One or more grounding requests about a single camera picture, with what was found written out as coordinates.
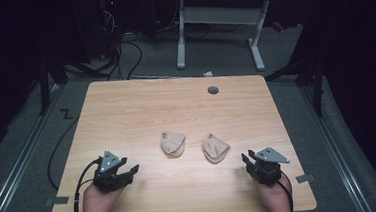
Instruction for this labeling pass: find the white-legged desk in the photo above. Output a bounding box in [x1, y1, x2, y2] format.
[172, 0, 318, 78]

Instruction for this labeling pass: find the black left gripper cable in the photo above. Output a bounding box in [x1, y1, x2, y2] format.
[69, 155, 107, 212]

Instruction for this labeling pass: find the person's right hand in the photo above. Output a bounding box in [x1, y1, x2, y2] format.
[251, 172, 295, 212]

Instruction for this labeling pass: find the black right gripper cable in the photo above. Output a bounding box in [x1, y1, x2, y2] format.
[278, 169, 296, 212]

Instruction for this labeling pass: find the metal floor rail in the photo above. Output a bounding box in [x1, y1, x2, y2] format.
[299, 82, 373, 212]
[0, 84, 73, 212]

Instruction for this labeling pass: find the beige sock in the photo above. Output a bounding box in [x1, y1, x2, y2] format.
[159, 129, 189, 159]
[201, 131, 233, 165]

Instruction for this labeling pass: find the person's left hand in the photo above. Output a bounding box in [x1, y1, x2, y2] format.
[79, 182, 128, 212]

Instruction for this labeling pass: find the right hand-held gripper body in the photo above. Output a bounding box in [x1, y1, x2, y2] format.
[247, 145, 293, 188]

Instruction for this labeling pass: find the bundle of black cables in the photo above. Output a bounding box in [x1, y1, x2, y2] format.
[62, 2, 145, 85]

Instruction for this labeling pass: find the black metal stand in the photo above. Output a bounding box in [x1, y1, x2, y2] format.
[34, 53, 72, 116]
[263, 52, 328, 121]

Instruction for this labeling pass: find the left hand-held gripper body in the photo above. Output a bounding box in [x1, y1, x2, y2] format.
[90, 148, 135, 195]

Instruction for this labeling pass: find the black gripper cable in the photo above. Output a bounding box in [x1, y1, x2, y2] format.
[278, 169, 296, 212]
[69, 155, 107, 212]

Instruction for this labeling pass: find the grey tape strip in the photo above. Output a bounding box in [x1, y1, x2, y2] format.
[45, 195, 71, 207]
[295, 172, 316, 185]

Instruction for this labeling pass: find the black floor cable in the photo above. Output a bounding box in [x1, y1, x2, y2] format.
[43, 116, 86, 192]

